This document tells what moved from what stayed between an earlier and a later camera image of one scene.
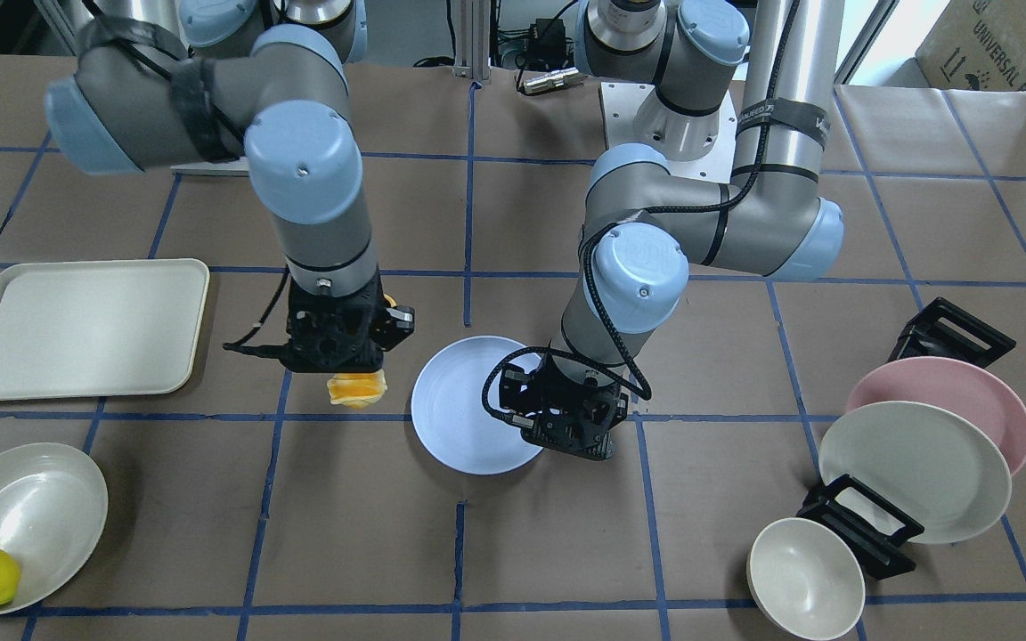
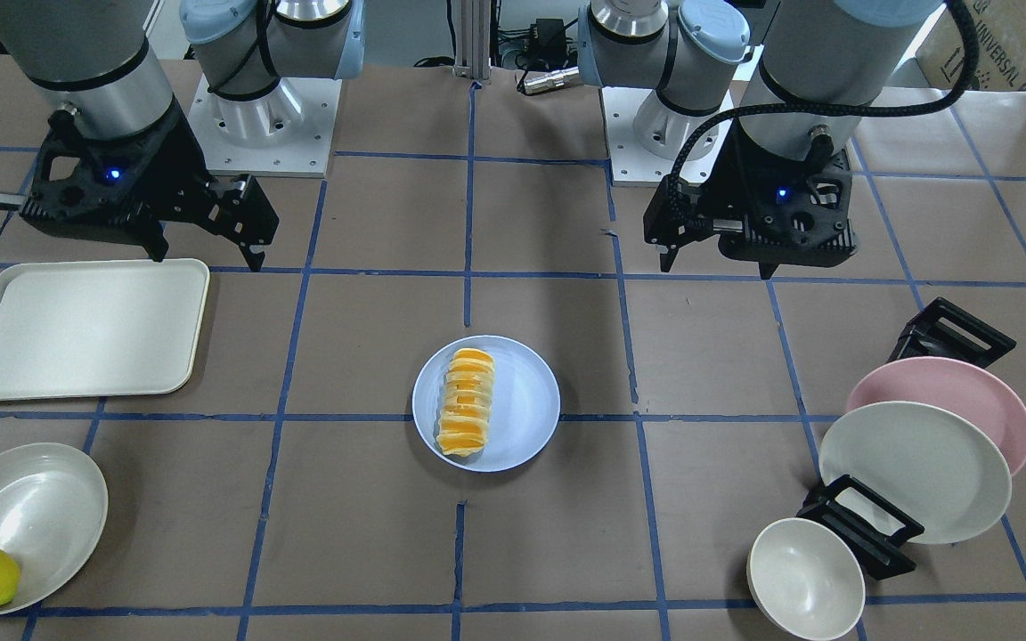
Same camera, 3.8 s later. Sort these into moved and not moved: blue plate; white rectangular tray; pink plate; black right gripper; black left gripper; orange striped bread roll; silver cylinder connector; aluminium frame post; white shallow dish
Moved: black right gripper; black left gripper; orange striped bread roll
Not moved: aluminium frame post; blue plate; white rectangular tray; white shallow dish; pink plate; silver cylinder connector
